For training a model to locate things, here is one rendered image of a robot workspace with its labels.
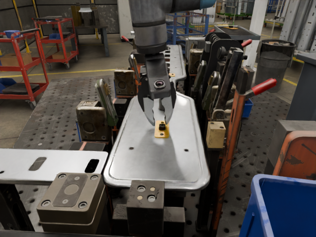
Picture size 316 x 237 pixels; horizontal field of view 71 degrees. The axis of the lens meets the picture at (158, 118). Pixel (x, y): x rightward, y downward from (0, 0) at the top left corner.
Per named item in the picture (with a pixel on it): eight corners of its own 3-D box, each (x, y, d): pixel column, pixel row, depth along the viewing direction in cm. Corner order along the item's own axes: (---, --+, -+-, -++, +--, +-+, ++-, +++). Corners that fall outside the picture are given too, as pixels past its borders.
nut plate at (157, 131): (155, 121, 64) (155, 117, 63) (169, 121, 64) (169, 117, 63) (154, 137, 56) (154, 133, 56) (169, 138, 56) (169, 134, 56)
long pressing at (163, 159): (152, 45, 163) (152, 43, 163) (182, 46, 162) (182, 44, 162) (97, 187, 43) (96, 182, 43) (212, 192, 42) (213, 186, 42)
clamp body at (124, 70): (120, 130, 115) (113, 65, 98) (143, 131, 115) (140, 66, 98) (115, 141, 107) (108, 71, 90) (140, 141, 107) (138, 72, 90)
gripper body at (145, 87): (169, 83, 62) (165, 38, 56) (172, 96, 54) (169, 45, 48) (142, 86, 62) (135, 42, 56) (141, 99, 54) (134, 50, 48)
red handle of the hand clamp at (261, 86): (210, 105, 58) (270, 74, 53) (214, 111, 59) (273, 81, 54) (213, 112, 54) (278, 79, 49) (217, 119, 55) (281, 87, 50)
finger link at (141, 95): (155, 109, 59) (156, 78, 54) (155, 112, 57) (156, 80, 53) (138, 109, 59) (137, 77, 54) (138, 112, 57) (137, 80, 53)
